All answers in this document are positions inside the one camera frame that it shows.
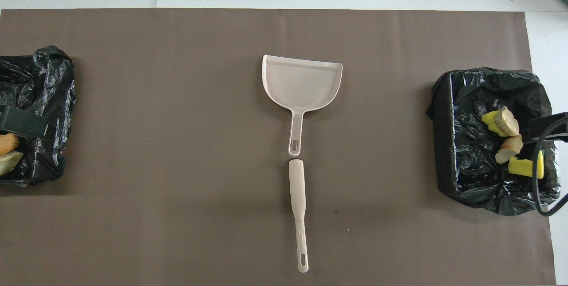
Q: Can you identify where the tan bread chunk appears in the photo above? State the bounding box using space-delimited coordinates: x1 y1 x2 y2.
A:
494 106 520 137

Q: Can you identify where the beige plastic dustpan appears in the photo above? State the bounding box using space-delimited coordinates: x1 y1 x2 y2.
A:
262 54 343 157

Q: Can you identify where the pale tan stone chunk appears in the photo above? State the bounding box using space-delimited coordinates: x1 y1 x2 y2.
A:
0 151 24 176

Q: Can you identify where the brown bread roll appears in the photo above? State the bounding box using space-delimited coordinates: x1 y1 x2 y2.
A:
0 134 21 156

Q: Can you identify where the black bag lined bin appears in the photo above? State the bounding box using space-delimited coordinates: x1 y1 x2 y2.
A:
426 67 561 216
0 46 77 187

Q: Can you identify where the yellow sponge piece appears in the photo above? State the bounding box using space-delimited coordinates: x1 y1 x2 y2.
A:
508 149 545 179
481 111 507 138

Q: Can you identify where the brown table mat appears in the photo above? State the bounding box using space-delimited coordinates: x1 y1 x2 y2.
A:
0 9 557 286

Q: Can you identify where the beige hand brush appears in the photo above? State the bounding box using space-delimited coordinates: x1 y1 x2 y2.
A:
288 159 310 273

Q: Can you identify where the orange striped croissant piece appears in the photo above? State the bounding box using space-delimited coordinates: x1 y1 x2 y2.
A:
495 135 525 165

